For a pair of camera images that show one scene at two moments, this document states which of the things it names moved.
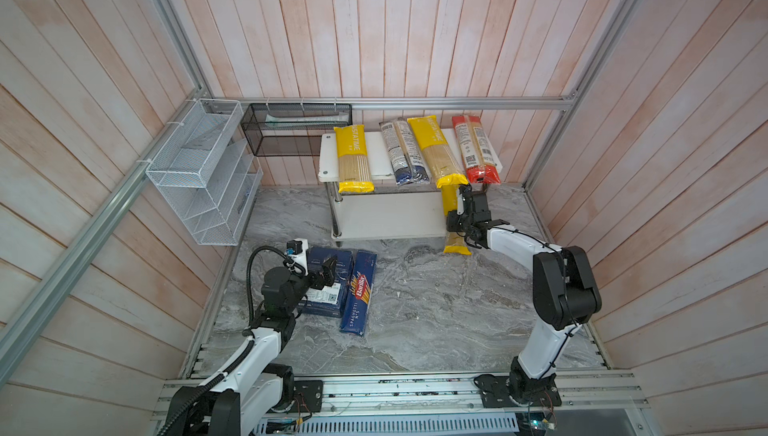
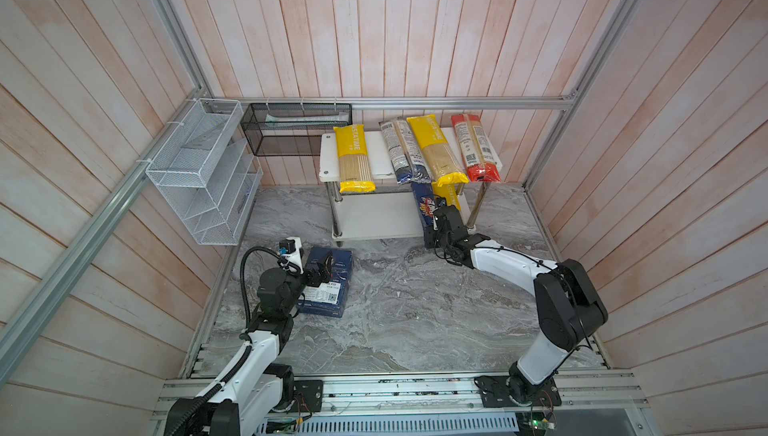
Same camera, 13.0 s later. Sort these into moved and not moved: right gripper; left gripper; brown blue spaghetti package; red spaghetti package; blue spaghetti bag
Moved: blue spaghetti bag; right gripper
Not moved: brown blue spaghetti package; left gripper; red spaghetti package
